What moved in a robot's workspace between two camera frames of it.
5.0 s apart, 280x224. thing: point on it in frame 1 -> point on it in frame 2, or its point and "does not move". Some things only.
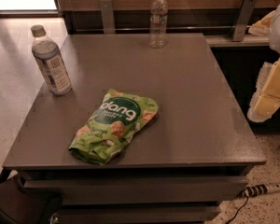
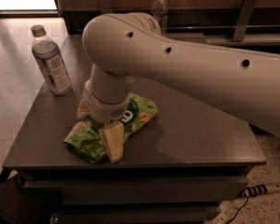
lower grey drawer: (136, 215) does not move
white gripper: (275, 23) -> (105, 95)
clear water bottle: (159, 21) does not move
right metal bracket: (245, 13) does not move
